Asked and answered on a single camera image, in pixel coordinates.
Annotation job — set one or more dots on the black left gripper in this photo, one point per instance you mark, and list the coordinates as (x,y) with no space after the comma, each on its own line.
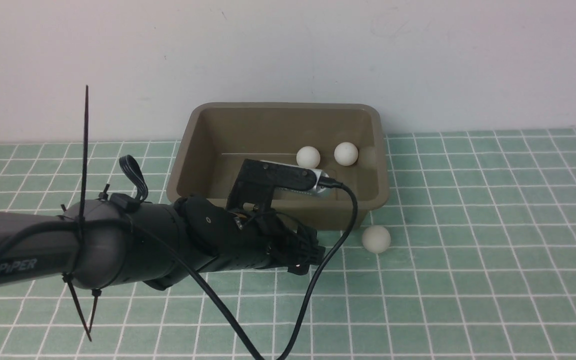
(270,239)

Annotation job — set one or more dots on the white table-tennis ball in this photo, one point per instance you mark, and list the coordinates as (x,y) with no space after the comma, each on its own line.
(376,239)
(308,157)
(346,154)

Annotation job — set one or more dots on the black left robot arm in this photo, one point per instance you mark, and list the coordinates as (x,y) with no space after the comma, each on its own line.
(117,248)

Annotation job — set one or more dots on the brown plastic bin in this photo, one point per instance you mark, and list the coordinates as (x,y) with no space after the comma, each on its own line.
(219,136)

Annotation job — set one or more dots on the green checkered tablecloth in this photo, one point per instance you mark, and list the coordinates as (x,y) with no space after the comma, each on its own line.
(481,266)

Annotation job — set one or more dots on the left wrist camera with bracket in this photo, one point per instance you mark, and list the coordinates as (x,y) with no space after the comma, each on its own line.
(257,181)

